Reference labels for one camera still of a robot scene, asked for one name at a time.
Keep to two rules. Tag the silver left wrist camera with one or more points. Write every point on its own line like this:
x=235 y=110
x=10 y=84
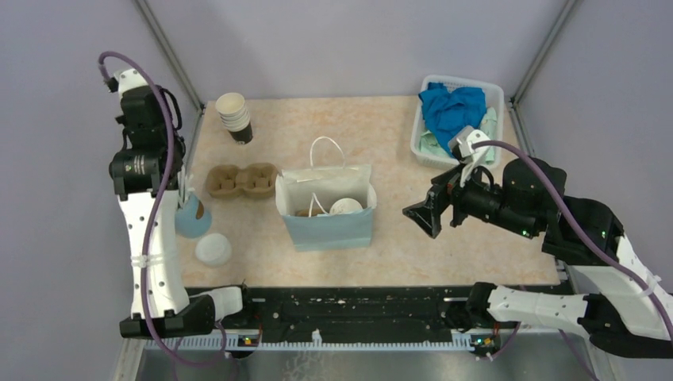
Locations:
x=125 y=80

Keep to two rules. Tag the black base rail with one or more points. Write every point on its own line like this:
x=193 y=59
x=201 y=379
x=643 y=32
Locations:
x=358 y=315

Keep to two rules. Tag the cup of white straws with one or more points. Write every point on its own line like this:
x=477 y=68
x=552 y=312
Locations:
x=192 y=219

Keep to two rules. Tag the light blue paper bag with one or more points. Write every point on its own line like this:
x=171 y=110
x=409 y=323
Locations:
x=317 y=187

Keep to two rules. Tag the stack of paper cups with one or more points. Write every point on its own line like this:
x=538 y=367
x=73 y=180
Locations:
x=235 y=117

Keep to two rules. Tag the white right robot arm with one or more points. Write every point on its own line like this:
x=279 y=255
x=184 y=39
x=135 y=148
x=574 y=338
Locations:
x=619 y=317

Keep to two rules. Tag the light green cloth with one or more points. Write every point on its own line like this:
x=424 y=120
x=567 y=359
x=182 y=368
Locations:
x=491 y=126

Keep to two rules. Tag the blue cloth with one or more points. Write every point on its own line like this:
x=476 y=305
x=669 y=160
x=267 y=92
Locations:
x=446 y=112

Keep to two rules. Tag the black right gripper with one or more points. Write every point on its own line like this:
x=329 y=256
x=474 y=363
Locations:
x=427 y=213

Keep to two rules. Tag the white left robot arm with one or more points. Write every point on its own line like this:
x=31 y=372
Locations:
x=145 y=175

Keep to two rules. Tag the white plastic basket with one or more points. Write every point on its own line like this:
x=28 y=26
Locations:
x=494 y=98

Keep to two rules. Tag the white plastic cup lid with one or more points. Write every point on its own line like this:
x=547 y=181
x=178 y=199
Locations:
x=345 y=206

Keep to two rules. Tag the stack of white lids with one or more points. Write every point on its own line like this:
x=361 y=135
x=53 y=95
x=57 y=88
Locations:
x=213 y=250

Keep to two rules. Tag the brown cardboard cup carrier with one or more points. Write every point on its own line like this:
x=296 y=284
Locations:
x=255 y=181

